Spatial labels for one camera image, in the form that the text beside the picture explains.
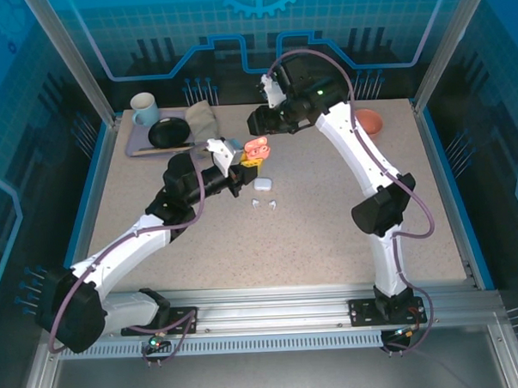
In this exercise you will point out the small connector with green light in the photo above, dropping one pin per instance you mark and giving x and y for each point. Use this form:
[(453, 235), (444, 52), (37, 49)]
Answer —
[(155, 341)]

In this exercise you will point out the grey metal frame shelf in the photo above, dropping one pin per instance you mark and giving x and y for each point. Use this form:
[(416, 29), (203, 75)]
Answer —
[(267, 374)]

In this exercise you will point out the light blue mug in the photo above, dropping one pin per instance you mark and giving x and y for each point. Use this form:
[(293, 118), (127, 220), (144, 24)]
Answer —
[(145, 108)]

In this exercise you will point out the lavender plastic tray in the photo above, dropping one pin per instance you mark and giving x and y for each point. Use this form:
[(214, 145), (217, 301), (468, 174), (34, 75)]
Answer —
[(137, 141)]

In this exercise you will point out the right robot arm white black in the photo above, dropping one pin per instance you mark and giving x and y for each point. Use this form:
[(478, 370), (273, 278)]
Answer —
[(356, 155)]

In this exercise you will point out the pink earbud charging case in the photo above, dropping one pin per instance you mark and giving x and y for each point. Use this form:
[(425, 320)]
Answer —
[(257, 143)]

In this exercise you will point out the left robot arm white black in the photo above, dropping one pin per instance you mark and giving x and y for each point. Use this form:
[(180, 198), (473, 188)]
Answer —
[(128, 247)]

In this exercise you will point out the orange bowl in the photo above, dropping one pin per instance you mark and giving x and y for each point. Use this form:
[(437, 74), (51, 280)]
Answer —
[(372, 122)]

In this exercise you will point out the beige cloth pouch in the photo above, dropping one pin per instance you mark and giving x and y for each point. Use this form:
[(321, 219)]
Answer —
[(203, 119)]

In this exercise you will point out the aluminium table side rail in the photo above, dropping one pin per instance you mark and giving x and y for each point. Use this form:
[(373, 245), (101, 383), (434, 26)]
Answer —
[(95, 175), (434, 160)]

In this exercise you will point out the aluminium frame post by cup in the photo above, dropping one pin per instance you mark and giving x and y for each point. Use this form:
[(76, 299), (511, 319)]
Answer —
[(446, 44)]

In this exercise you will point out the aluminium frame post by mug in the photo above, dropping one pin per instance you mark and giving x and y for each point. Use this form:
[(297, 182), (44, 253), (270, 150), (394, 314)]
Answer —
[(77, 64)]

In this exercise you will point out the white earbud charging case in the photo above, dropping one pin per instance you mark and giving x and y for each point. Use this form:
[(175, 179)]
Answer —
[(263, 184)]

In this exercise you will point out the black round plate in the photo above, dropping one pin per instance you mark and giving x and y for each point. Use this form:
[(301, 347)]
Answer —
[(169, 132)]

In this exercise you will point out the wooden stick utensil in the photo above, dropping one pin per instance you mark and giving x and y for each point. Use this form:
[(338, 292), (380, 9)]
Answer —
[(154, 151)]

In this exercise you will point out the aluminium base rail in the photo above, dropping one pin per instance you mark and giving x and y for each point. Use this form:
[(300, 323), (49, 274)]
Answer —
[(268, 301)]

